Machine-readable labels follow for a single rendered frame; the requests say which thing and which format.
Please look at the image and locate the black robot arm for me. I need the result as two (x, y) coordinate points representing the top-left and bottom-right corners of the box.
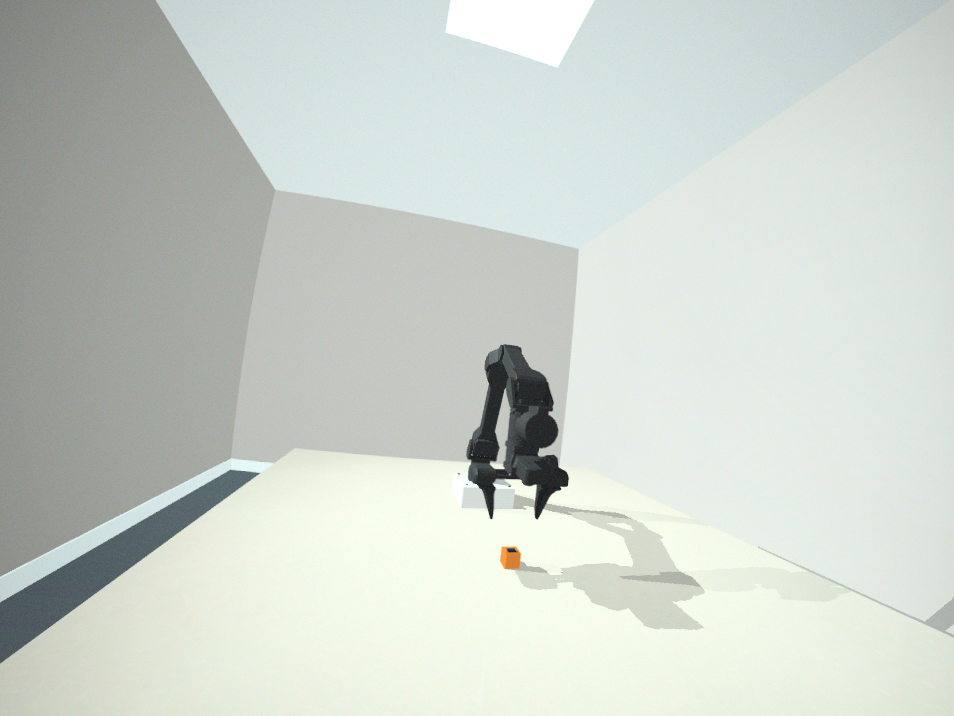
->
(466, 344), (559, 487)

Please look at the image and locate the orange block with dark square mark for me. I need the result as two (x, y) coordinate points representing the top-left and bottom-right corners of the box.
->
(500, 547), (522, 569)

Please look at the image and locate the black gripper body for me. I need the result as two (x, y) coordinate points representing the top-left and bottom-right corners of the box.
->
(468, 437), (569, 487)

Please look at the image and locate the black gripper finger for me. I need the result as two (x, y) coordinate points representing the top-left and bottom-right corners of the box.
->
(534, 485), (561, 520)
(478, 484), (497, 519)

